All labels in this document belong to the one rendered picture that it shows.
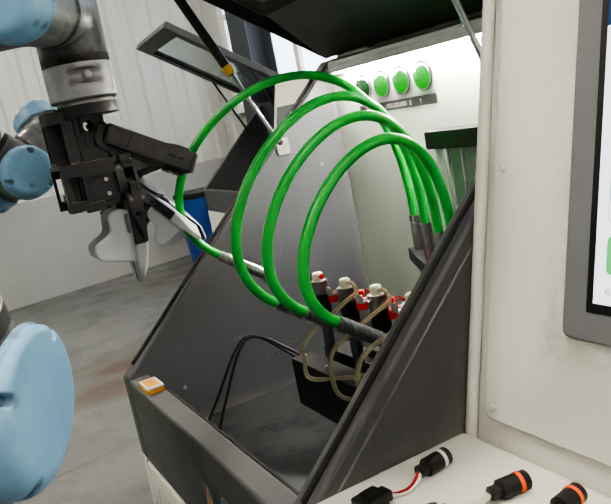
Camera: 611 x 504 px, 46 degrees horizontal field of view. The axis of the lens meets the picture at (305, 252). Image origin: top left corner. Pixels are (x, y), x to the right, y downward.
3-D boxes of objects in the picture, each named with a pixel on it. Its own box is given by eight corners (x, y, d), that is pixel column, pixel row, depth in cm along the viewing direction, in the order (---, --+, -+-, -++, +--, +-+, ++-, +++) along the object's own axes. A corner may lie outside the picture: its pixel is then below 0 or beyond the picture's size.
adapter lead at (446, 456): (367, 522, 67) (363, 502, 66) (352, 514, 69) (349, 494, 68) (456, 466, 74) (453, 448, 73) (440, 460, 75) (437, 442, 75)
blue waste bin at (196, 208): (178, 268, 755) (161, 196, 740) (225, 253, 790) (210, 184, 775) (207, 271, 708) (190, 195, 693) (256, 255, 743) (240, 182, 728)
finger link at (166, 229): (183, 262, 114) (141, 228, 116) (205, 232, 114) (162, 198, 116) (176, 261, 111) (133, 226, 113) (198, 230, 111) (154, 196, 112)
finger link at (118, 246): (102, 292, 83) (82, 215, 82) (150, 278, 86) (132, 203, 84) (108, 295, 81) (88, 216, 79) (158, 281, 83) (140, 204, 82)
